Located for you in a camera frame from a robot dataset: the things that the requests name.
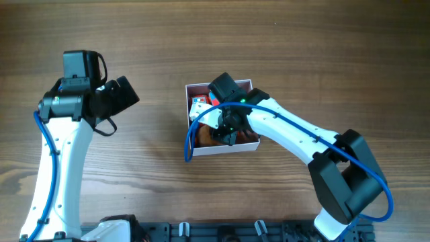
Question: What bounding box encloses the brown plush toy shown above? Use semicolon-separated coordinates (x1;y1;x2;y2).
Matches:
197;125;222;147

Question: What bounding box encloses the white cardboard box pink inside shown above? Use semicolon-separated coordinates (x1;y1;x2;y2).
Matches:
185;83;260;157

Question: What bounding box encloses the colourful puzzle cube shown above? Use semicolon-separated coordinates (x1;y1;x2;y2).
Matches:
208;92;220;106

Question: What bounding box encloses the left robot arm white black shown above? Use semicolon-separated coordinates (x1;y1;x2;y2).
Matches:
19;50;139;241

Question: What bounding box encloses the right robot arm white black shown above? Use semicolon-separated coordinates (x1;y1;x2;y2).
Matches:
208;73;394;241

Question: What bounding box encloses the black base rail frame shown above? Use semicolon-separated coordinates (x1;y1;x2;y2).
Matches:
80;220;376;242

